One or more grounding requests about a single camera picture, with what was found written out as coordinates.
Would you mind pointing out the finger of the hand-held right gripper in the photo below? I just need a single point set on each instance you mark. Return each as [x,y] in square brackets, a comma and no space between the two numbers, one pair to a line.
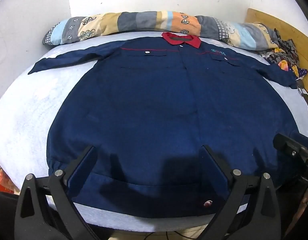
[289,147]

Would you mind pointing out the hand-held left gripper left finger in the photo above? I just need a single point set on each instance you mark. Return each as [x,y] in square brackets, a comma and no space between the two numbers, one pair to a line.
[81,165]

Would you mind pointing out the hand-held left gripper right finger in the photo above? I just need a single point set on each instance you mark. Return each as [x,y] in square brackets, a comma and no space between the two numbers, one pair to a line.
[214,165]

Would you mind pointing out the navy blue work jacket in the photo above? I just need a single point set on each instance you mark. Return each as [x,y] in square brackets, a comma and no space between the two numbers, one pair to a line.
[144,105]

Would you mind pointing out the orange patterned box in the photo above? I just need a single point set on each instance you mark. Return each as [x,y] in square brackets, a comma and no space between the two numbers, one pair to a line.
[2,177]

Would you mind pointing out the light blue cloud blanket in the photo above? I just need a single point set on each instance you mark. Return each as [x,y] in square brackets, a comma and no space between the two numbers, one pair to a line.
[23,105]

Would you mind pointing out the colourful patterned cloth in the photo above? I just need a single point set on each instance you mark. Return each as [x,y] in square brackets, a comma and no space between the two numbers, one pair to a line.
[286,55]

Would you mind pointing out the person's black clothing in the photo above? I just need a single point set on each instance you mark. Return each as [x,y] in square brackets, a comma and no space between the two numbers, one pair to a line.
[5,217]

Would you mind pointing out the wooden headboard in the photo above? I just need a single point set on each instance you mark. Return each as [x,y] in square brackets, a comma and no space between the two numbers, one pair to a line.
[269,20]

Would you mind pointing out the rolled patchwork quilt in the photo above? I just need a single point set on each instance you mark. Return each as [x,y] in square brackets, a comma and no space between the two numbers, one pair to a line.
[144,20]

